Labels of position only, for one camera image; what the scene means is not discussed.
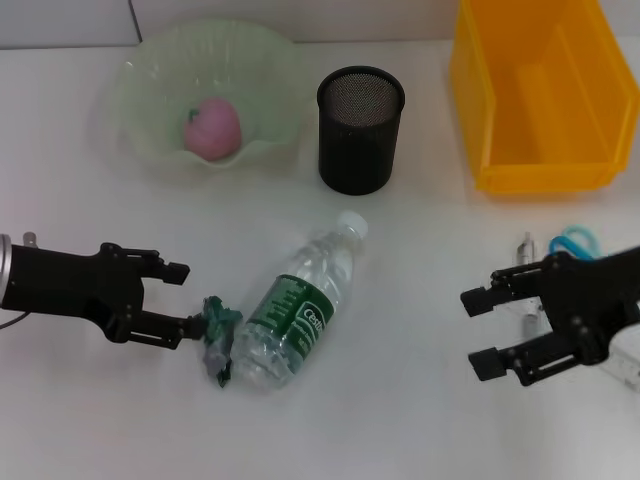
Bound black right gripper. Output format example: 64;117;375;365
459;244;640;387

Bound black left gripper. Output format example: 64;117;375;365
9;243;206;350

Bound green plastic wrapper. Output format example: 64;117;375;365
199;295;245;389

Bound blue and teal scissors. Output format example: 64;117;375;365
548;225;609;261

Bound clear green-label water bottle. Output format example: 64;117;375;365
230;210;370;394

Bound silver ballpoint pen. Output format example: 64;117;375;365
517;231;544;346

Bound clear plastic ruler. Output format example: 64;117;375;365
612;357;640;392

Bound pink peach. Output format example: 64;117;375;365
183;97;244;161

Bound black mesh pen holder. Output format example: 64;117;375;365
316;65;405;196

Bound green translucent fruit plate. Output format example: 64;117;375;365
107;18;307;169

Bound yellow plastic bin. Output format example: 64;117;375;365
447;0;640;194

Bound left gripper cable with plugs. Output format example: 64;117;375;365
0;231;39;331

